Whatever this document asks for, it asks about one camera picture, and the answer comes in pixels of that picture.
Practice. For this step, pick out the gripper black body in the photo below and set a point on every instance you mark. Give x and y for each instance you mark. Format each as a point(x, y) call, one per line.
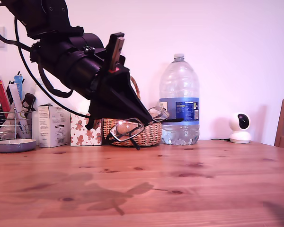
point(87, 75)

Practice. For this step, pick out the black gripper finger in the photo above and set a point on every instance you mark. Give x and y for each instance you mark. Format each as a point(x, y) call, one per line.
point(104, 106)
point(123, 87)

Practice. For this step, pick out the black thin-framed glasses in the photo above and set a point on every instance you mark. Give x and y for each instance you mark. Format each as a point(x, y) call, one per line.
point(135, 144)

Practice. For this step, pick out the gingerbread print box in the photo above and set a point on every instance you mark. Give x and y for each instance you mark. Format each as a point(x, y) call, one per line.
point(80, 137)

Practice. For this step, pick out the white printed carton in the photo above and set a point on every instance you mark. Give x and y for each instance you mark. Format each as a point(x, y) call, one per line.
point(53, 127)

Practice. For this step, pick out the white bottle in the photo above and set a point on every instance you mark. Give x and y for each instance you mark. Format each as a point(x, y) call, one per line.
point(38, 101)

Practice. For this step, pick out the large clear water bottle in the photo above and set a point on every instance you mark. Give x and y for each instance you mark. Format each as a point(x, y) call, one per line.
point(180, 82)

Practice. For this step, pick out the black clip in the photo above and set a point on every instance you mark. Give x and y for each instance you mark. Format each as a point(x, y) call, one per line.
point(28, 99)

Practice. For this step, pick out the red and white tube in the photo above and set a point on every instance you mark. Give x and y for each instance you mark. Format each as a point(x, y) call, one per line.
point(1, 94)

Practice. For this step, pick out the grey round dish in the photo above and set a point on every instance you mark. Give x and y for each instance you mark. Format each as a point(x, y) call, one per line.
point(14, 145)

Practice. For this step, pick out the small white round camera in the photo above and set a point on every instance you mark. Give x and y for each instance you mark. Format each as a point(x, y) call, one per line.
point(239, 137)

